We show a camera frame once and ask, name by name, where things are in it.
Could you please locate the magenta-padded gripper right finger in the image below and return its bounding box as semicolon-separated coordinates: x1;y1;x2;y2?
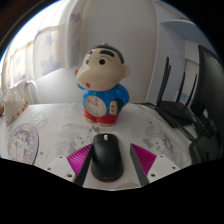
129;142;181;187

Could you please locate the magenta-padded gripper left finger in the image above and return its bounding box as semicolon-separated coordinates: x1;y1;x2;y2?
44;143;94;187

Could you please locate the black computer mouse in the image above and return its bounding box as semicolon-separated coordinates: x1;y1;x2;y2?
90;133;125;183

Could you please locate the round purple printed mouse pad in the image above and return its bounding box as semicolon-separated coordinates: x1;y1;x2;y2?
7;122;40;166

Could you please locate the white cartoon-print tablecloth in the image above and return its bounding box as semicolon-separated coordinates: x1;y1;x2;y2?
0;102;202;191

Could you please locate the black router with antennas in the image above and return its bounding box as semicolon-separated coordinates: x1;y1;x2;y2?
154;56;202;130

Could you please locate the cartoon boy figure clock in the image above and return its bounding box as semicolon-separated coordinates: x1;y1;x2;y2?
74;42;132;128

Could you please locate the white curved metal tube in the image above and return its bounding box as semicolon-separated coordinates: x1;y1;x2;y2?
23;79;42;105

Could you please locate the black computer monitor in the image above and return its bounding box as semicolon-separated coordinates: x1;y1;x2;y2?
191;44;224;141

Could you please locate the white star-print curtain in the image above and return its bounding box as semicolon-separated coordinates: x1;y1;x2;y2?
1;0;90;92

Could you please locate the white wall shelf unit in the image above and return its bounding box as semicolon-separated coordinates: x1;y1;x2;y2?
159;18;215;51

